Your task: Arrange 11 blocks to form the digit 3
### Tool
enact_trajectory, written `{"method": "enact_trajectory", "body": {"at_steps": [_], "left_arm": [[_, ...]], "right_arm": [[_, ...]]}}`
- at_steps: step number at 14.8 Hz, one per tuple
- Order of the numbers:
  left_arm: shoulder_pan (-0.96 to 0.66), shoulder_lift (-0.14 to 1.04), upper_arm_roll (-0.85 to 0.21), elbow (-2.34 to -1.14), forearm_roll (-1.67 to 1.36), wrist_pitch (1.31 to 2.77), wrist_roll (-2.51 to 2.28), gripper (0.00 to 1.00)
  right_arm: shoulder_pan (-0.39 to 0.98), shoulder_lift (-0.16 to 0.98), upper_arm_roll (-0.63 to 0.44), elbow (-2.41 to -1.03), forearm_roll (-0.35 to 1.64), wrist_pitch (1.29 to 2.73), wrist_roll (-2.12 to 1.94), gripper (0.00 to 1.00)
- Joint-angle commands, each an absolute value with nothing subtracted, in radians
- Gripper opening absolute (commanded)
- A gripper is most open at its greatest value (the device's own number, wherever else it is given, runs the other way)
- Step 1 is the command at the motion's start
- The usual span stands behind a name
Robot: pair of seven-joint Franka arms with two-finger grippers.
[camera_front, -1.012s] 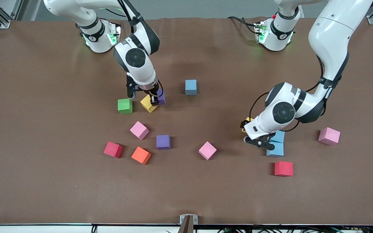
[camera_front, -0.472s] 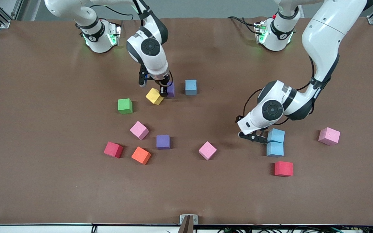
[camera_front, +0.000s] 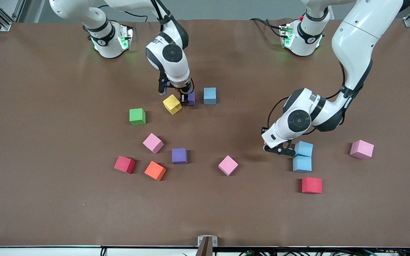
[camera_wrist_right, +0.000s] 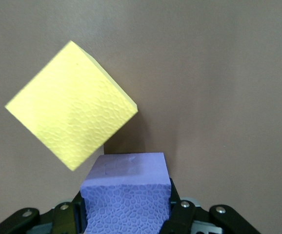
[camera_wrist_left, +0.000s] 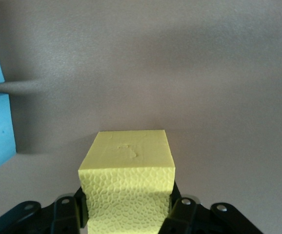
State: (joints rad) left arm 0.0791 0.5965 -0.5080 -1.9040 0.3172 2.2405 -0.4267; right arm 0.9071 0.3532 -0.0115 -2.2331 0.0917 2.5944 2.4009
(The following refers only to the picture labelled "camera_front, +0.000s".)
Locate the black base cable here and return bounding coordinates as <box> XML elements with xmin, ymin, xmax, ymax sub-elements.
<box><xmin>249</xmin><ymin>17</ymin><xmax>284</xmax><ymax>38</ymax></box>

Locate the orange foam cube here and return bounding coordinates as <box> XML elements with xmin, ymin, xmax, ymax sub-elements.
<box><xmin>144</xmin><ymin>161</ymin><xmax>167</xmax><ymax>181</ymax></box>

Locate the crimson foam cube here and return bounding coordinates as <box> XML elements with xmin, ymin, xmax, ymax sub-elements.
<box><xmin>114</xmin><ymin>155</ymin><xmax>136</xmax><ymax>174</ymax></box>

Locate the green foam cube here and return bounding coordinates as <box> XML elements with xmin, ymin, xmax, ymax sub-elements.
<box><xmin>129</xmin><ymin>108</ymin><xmax>146</xmax><ymax>126</ymax></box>

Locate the brown table mat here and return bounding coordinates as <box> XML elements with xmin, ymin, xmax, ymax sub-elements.
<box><xmin>0</xmin><ymin>18</ymin><xmax>410</xmax><ymax>248</ymax></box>

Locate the white table edge rail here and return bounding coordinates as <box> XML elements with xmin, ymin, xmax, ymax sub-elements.
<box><xmin>0</xmin><ymin>245</ymin><xmax>410</xmax><ymax>256</ymax></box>

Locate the metal edge bracket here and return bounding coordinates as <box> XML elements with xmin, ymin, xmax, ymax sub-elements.
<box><xmin>196</xmin><ymin>235</ymin><xmax>218</xmax><ymax>256</ymax></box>

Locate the red foam cube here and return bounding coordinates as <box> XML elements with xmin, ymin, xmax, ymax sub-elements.
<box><xmin>301</xmin><ymin>177</ymin><xmax>323</xmax><ymax>194</ymax></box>

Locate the light blue foam cube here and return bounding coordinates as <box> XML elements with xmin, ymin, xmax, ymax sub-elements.
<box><xmin>294</xmin><ymin>141</ymin><xmax>314</xmax><ymax>158</ymax></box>
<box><xmin>204</xmin><ymin>87</ymin><xmax>217</xmax><ymax>105</ymax></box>
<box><xmin>293</xmin><ymin>156</ymin><xmax>312</xmax><ymax>173</ymax></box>

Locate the pink foam cube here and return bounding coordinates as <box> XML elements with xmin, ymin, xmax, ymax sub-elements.
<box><xmin>218</xmin><ymin>155</ymin><xmax>239</xmax><ymax>177</ymax></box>
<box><xmin>349</xmin><ymin>139</ymin><xmax>374</xmax><ymax>160</ymax></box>
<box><xmin>142</xmin><ymin>133</ymin><xmax>164</xmax><ymax>154</ymax></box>

